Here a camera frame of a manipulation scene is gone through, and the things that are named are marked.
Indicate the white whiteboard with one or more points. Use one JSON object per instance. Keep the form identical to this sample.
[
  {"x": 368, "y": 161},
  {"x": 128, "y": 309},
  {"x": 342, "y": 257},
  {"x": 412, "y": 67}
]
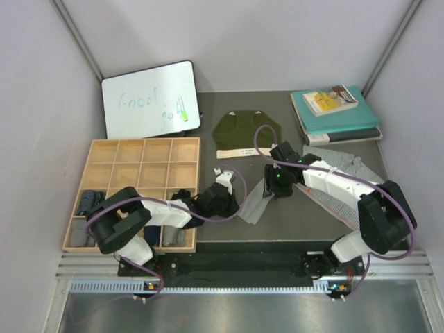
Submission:
[{"x": 145, "y": 103}]

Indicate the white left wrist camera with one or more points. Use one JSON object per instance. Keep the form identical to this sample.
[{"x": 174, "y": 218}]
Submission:
[{"x": 225, "y": 178}]

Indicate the grey rolled garment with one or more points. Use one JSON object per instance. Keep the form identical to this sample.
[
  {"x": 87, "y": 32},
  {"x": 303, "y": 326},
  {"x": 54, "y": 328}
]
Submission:
[{"x": 173, "y": 237}]

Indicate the yellow paperback book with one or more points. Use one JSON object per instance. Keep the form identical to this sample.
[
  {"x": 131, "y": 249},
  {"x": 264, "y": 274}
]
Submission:
[{"x": 330, "y": 100}]

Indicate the dark blue rolled socks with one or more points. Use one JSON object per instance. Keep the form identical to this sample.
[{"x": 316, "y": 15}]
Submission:
[{"x": 88, "y": 200}]

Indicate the grey rolled socks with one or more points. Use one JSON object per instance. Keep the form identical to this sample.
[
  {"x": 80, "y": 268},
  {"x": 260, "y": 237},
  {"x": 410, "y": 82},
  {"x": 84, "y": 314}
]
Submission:
[{"x": 79, "y": 237}]

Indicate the green whiteboard marker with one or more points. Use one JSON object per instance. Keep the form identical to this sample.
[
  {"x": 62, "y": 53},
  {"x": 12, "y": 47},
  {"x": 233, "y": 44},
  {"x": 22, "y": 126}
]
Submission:
[{"x": 182, "y": 109}]

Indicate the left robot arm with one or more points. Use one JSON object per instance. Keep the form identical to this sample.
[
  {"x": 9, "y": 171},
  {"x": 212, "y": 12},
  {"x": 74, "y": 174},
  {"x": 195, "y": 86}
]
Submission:
[{"x": 116, "y": 222}]

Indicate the wooden compartment tray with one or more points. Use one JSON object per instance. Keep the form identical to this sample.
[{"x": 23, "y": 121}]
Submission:
[{"x": 155, "y": 167}]

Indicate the green sports bra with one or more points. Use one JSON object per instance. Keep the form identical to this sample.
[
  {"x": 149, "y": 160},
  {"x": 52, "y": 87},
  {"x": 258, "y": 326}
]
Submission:
[{"x": 235, "y": 131}]

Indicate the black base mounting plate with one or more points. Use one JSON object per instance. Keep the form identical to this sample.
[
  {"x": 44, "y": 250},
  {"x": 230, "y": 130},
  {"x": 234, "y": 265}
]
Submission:
[{"x": 236, "y": 264}]

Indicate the black rolled garment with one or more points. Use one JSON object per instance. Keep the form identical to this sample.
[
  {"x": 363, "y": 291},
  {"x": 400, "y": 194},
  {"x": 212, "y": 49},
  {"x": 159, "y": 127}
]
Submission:
[{"x": 184, "y": 196}]

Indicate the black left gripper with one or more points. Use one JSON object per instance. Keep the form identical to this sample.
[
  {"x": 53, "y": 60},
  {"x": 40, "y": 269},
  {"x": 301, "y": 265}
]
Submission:
[{"x": 233, "y": 207}]

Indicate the navy rolled garment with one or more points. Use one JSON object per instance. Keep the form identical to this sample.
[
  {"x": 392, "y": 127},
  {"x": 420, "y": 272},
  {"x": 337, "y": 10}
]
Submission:
[{"x": 152, "y": 235}]

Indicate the light grey underwear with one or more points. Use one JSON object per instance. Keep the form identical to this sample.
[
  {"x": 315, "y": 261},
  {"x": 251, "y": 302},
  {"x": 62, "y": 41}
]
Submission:
[{"x": 255, "y": 203}]

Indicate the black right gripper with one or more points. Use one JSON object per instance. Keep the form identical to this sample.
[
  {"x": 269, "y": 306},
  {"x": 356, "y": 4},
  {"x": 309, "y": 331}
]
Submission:
[{"x": 271, "y": 186}]

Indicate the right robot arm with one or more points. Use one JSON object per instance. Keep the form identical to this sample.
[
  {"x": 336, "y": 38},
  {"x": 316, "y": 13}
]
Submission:
[{"x": 383, "y": 213}]

